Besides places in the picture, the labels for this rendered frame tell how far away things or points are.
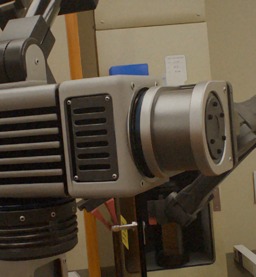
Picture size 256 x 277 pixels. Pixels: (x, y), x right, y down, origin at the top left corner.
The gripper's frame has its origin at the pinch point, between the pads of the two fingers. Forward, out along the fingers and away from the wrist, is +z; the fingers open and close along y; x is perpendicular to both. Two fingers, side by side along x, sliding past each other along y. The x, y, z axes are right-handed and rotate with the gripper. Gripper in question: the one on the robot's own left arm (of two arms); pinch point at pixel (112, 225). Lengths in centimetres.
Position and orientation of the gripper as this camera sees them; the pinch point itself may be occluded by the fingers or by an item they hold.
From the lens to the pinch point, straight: 157.2
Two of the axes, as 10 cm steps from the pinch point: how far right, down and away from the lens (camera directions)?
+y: -8.4, 5.2, -1.6
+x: 2.0, 0.2, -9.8
